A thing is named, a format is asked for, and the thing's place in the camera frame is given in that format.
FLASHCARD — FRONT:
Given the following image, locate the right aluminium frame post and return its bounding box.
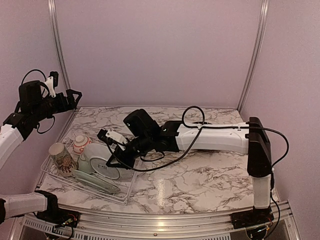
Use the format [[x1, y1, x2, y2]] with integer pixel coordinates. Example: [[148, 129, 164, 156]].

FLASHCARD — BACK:
[[236, 0, 270, 113]]

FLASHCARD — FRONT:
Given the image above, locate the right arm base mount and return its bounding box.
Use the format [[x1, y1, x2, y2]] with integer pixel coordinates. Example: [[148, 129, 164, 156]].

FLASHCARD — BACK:
[[230, 206, 274, 229]]

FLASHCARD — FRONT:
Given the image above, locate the front aluminium rail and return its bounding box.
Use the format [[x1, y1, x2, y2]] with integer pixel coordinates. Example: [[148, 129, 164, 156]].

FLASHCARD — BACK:
[[10, 202, 301, 240]]

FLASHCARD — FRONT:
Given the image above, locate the white wire dish rack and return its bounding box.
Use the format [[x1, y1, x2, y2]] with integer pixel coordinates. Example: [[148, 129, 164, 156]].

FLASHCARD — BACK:
[[41, 124, 138, 205]]

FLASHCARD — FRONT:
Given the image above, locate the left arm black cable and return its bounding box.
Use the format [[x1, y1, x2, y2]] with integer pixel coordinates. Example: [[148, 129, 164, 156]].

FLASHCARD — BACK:
[[20, 69, 56, 135]]

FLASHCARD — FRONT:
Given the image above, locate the white red small bowl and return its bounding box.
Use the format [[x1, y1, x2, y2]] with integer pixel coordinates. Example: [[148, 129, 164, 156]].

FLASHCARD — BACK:
[[73, 134, 92, 154]]

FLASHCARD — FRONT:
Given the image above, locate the left aluminium frame post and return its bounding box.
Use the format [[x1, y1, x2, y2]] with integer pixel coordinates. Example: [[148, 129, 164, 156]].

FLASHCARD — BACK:
[[47, 0, 71, 90]]

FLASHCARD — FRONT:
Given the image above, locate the aluminium frame post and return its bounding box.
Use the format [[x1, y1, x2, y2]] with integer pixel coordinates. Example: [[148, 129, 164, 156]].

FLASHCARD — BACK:
[[236, 0, 270, 113], [47, 0, 71, 90]]

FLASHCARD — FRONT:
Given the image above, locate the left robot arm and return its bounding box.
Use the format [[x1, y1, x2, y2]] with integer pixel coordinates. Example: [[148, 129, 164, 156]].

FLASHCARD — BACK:
[[0, 77, 82, 223]]

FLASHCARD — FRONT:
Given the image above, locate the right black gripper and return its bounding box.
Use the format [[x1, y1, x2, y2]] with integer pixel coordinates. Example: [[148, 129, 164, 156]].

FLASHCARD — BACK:
[[105, 133, 153, 170]]

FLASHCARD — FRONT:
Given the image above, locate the large white plate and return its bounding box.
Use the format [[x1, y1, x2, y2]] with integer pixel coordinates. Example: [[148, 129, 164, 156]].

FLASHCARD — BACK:
[[83, 143, 120, 180]]

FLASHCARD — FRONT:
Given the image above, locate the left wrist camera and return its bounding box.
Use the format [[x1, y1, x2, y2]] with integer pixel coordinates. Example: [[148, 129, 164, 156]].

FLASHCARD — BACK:
[[45, 71, 59, 98]]

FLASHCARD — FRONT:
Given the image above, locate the small pale green cup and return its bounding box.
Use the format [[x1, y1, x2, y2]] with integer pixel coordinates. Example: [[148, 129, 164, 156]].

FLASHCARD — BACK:
[[78, 153, 94, 174]]

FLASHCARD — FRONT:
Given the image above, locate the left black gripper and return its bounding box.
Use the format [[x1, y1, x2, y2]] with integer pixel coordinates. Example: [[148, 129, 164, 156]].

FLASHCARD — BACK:
[[31, 88, 81, 122]]

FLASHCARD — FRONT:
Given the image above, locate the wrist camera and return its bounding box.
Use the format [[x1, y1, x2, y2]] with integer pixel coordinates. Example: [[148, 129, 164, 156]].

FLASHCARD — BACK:
[[45, 71, 59, 98], [97, 129, 128, 146]]

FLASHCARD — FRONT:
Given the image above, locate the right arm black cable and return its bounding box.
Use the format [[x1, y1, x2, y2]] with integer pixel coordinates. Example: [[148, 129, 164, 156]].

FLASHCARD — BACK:
[[106, 105, 290, 226]]

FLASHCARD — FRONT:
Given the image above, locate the pale green plate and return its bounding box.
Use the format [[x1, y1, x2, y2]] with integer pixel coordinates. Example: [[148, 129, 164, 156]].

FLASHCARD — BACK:
[[72, 169, 121, 194]]

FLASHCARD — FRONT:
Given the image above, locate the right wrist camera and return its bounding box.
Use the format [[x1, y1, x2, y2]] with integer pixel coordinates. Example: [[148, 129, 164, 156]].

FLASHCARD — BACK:
[[97, 129, 128, 146]]

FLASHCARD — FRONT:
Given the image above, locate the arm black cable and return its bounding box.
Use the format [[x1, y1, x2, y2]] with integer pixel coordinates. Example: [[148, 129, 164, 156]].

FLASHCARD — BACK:
[[20, 69, 56, 135], [106, 105, 290, 226]]

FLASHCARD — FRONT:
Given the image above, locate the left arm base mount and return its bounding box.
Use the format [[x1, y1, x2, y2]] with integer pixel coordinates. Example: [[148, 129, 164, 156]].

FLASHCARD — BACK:
[[35, 190, 80, 228]]

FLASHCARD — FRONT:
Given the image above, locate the patterned beige tall cup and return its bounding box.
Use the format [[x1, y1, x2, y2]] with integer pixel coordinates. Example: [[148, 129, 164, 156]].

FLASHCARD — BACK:
[[48, 142, 77, 177]]

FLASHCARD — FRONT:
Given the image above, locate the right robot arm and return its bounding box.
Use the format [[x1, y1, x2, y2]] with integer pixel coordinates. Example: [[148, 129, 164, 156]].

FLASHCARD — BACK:
[[97, 109, 274, 224]]

